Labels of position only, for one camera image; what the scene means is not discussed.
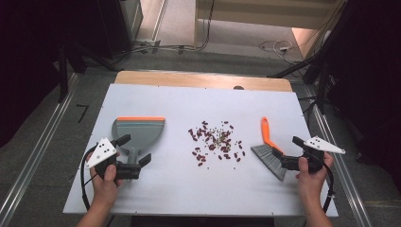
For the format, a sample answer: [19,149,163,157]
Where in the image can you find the grey dustpan with orange edge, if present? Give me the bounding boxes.
[111,116,166,165]

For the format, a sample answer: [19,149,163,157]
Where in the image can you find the metal floor rail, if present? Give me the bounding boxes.
[305,91,374,227]
[0,72,79,227]

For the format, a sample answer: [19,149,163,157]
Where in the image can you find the beige wooden shelf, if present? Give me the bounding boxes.
[194,0,348,60]

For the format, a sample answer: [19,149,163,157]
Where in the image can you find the person's right hand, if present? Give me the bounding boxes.
[295,151,335,206]

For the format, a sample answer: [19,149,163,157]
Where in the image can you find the black hanging cable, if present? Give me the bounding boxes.
[176,0,217,53]

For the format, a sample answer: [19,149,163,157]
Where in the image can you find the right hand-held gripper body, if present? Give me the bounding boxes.
[279,135,346,175]

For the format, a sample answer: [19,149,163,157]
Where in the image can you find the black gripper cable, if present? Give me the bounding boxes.
[79,145,98,212]
[321,162,336,214]

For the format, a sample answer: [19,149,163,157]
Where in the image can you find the pile of red beans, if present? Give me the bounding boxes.
[187,120,247,168]

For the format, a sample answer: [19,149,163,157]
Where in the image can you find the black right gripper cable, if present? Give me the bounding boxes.
[321,162,336,214]

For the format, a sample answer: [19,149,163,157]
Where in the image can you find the white floor cable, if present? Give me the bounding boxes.
[258,40,295,59]

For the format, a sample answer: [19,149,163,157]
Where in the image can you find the white board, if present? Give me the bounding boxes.
[61,82,339,218]

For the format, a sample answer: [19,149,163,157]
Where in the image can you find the wooden table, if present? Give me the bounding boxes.
[113,70,293,93]

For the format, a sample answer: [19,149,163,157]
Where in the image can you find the dark cabinet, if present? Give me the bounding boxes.
[94,0,145,60]

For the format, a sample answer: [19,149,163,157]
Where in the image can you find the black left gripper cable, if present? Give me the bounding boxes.
[79,145,98,212]

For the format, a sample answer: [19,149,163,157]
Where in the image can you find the person's left hand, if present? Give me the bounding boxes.
[85,150,125,206]

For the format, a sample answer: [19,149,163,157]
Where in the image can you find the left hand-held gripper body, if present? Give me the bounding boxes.
[84,137,142,182]

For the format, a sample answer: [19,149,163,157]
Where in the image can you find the black stand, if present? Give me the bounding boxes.
[268,53,329,115]
[57,44,69,104]

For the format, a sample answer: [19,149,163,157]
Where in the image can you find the orange brush with grey bristles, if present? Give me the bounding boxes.
[251,116,288,182]

